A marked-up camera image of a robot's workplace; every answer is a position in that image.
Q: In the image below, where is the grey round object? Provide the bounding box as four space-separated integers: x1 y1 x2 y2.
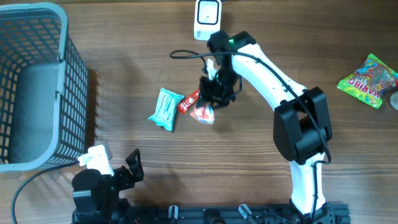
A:
390 92 398 110

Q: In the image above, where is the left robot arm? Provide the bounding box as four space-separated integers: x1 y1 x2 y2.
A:
72 149 144 224

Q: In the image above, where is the Haribo gummy candy bag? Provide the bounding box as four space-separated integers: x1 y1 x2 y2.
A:
336 54 397 109

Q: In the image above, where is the white barcode scanner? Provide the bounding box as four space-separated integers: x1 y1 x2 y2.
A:
193 0 222 41

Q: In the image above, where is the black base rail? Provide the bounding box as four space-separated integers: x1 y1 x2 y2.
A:
127 203 351 224

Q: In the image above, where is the left black cable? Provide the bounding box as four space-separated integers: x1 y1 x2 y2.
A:
11 160 82 224

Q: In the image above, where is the black cable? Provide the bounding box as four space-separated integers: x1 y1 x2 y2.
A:
169 49 332 218
11 160 82 224

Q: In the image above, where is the grey plastic shopping basket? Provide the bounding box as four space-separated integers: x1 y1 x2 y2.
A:
1 2 89 172

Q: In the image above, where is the teal tissue packet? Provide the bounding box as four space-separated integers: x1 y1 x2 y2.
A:
148 88 184 131

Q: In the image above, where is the red stick packet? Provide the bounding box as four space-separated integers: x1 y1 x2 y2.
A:
177 89 200 114

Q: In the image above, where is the right black cable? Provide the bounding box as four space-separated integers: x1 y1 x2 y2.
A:
169 49 332 218

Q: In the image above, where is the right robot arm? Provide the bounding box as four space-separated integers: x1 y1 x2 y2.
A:
199 30 332 220

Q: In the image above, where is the small red white box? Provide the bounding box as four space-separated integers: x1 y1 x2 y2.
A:
190 105 215 124

